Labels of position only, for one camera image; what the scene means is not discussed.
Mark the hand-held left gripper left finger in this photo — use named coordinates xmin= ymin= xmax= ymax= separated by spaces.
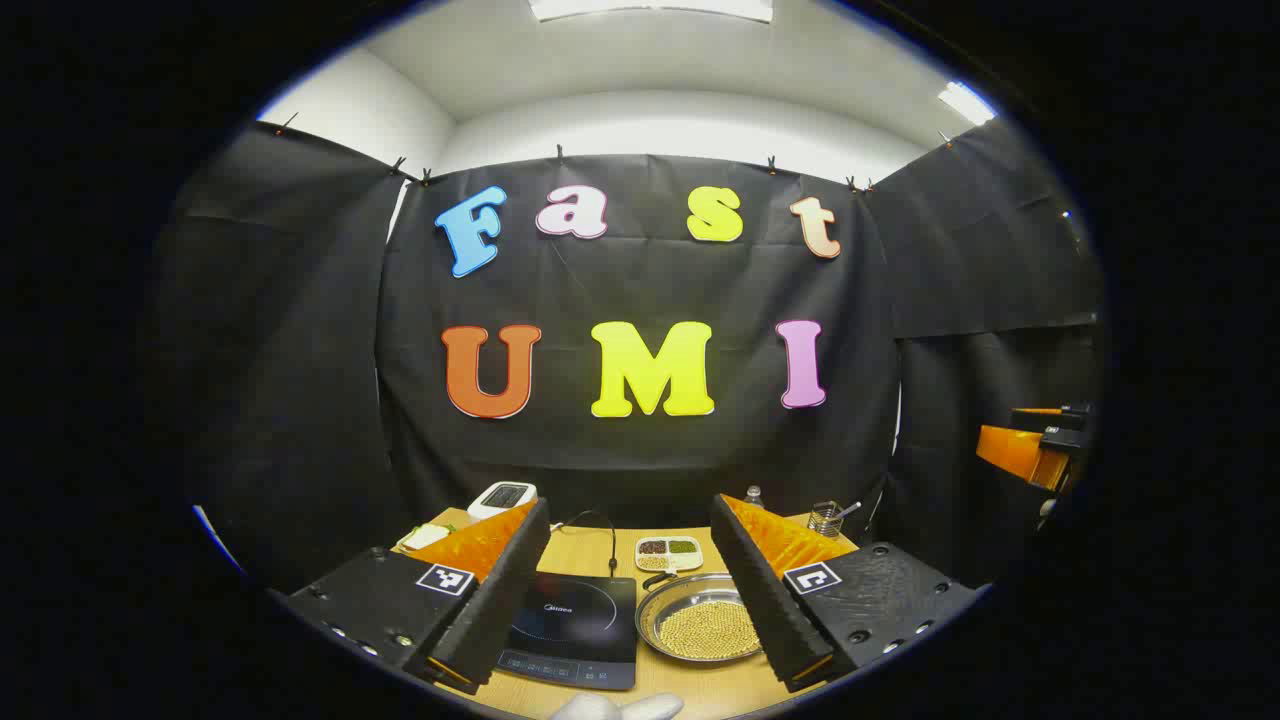
xmin=285 ymin=497 xmax=552 ymax=696

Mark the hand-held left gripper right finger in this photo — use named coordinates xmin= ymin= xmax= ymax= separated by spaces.
xmin=710 ymin=493 xmax=986 ymax=694

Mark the large soybean pile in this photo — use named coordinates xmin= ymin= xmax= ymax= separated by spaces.
xmin=660 ymin=600 xmax=761 ymax=659

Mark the black induction cooktop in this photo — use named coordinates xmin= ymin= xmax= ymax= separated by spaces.
xmin=497 ymin=572 xmax=639 ymax=691

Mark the stainless steel pot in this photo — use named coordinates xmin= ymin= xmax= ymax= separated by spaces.
xmin=636 ymin=570 xmax=766 ymax=664

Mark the white divided dish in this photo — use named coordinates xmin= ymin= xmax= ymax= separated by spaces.
xmin=635 ymin=537 xmax=704 ymax=573

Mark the white bread sandwich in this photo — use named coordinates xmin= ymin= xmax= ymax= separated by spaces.
xmin=397 ymin=522 xmax=458 ymax=553

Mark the ceiling light panel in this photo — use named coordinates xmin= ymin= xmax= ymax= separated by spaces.
xmin=938 ymin=82 xmax=998 ymax=126
xmin=528 ymin=0 xmax=774 ymax=23

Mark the black power cable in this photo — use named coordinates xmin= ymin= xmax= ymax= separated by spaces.
xmin=553 ymin=510 xmax=618 ymax=579

